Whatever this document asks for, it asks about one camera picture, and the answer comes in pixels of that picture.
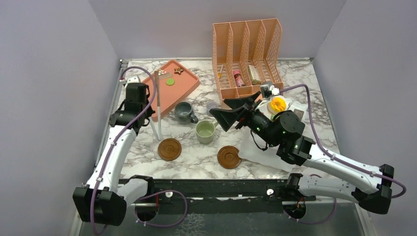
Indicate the right brown wooden coaster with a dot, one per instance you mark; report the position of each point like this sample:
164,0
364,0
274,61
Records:
228,157

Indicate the green macaron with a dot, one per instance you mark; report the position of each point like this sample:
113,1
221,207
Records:
170,81

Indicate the pink dessert tray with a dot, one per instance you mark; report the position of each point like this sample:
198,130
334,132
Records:
184,85

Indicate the white tiered dessert stand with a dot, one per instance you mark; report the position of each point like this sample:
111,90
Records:
250,146

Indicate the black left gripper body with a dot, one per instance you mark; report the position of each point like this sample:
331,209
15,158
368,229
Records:
252,118

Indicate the pink mesh file organizer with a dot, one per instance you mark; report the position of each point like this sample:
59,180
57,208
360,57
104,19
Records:
235,45

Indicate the dark blue-green ceramic mug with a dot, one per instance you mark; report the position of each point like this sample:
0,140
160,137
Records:
184,113

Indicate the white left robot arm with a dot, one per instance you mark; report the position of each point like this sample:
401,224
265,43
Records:
104,199

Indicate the brown star cookie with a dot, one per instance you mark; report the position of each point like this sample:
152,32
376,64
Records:
178,70

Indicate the light green ceramic mug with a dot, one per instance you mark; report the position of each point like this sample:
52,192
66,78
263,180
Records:
205,131

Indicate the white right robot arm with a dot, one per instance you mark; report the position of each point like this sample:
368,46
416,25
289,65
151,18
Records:
369,186

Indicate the left brown wooden coaster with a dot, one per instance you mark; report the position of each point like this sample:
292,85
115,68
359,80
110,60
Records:
169,149

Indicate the tan box in organizer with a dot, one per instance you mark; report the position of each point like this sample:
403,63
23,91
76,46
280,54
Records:
254,75

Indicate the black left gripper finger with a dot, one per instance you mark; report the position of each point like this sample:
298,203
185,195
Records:
226,118
235,103

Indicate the brown wooden coaster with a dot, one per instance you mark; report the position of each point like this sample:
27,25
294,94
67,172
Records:
228,157
169,149

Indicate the pink bottle in organizer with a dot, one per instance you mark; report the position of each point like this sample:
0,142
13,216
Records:
238,78

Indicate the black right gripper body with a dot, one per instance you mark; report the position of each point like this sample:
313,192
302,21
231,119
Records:
135,101

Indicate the yellow frosted donut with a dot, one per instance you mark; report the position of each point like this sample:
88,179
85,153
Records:
276,105

